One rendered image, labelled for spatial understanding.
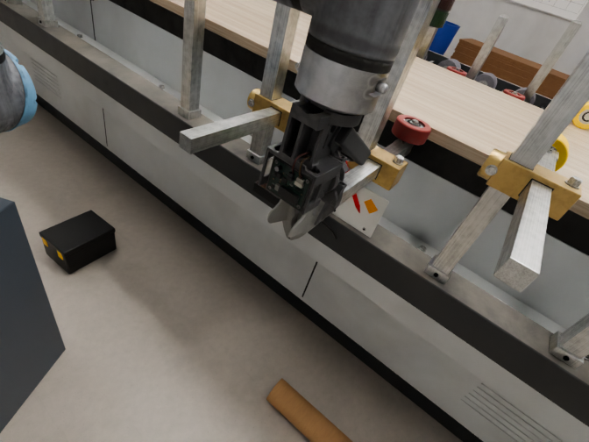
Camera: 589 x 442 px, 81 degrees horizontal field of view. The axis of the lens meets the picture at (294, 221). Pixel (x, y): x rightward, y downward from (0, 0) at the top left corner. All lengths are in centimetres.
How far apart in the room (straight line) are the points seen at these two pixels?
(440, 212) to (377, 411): 75
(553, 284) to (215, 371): 100
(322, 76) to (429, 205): 64
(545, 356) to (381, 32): 63
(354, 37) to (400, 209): 68
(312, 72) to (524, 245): 29
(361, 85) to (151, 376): 111
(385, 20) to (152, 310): 124
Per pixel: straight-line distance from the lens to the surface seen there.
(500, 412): 129
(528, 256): 43
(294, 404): 119
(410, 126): 79
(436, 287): 75
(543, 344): 81
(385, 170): 69
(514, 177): 64
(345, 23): 34
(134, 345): 133
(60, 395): 130
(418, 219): 96
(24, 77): 88
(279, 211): 46
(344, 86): 35
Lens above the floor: 115
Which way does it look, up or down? 39 degrees down
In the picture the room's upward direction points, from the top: 18 degrees clockwise
